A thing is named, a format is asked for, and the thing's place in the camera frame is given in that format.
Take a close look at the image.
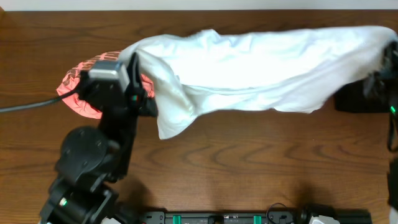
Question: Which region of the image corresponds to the white t-shirt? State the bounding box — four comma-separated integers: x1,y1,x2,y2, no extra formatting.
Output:
119,26,397,139

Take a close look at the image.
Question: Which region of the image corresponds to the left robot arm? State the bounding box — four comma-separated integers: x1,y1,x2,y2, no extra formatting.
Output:
40,54,158,224

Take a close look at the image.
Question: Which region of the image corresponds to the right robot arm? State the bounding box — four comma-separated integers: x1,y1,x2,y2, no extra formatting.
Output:
363,41,397,224

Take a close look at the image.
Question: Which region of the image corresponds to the black fabric container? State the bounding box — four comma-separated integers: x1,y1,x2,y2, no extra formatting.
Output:
333,80,389,113

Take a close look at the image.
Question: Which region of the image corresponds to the pink printed t-shirt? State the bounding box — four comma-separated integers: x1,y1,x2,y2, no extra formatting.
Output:
56,51,155,120

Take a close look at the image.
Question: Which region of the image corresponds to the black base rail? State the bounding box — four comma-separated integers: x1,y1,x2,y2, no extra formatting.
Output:
137,203,373,224

